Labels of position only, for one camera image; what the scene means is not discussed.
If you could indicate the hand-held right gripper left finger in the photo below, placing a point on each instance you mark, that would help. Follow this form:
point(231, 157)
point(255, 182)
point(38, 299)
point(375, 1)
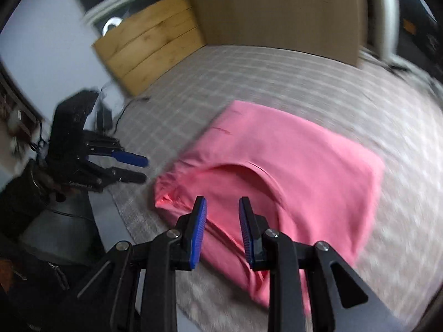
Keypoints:
point(199, 235)

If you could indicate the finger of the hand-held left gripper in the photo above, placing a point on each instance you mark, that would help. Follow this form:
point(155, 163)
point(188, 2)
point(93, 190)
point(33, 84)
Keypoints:
point(128, 176)
point(133, 159)

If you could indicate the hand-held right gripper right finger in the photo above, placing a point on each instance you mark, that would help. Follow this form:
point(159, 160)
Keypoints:
point(246, 231)

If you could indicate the pink t-shirt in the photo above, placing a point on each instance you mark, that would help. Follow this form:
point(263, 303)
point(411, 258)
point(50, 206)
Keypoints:
point(294, 162)

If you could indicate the wooden shelf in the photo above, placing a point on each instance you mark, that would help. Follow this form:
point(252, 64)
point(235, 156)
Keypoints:
point(20, 110)

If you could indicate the wooden plank headboard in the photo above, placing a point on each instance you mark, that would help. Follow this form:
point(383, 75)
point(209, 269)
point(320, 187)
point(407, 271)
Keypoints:
point(148, 41)

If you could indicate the checked beige blanket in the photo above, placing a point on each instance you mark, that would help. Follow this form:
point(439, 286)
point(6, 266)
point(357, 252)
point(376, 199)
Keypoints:
point(242, 76)

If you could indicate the brown board panel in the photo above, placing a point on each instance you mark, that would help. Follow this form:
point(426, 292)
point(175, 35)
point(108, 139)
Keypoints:
point(277, 10)

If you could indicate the white door frame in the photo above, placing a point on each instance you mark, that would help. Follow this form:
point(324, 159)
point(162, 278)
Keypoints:
point(386, 17)

